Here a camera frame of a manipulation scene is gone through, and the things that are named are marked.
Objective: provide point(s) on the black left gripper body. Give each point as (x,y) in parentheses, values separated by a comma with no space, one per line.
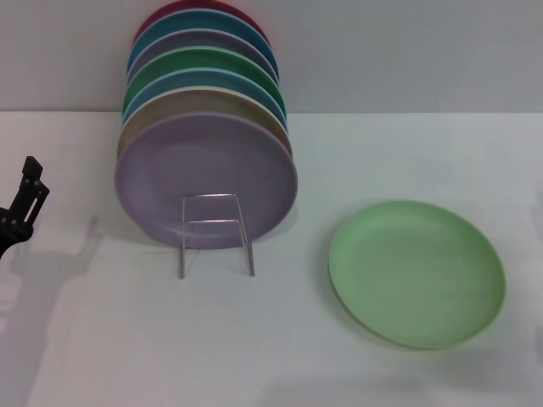
(10,235)

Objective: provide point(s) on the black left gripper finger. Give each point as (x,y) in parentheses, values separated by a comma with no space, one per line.
(34,195)

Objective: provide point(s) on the light green plate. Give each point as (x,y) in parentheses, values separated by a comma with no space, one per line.
(415,275)

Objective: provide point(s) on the purple plate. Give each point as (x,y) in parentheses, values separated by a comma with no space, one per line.
(169,178)

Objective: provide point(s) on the beige plate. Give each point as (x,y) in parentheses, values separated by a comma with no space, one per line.
(191,102)

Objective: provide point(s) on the light blue plate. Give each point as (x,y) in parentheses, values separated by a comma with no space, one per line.
(199,78)

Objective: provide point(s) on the red plate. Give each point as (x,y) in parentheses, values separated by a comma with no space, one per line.
(148,19)

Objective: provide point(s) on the dark green plate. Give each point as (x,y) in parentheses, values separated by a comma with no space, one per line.
(199,59)

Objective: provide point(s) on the grey lilac plate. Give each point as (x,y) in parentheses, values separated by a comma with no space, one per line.
(199,40)

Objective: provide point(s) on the teal blue plate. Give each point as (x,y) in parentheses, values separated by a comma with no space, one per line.
(199,21)

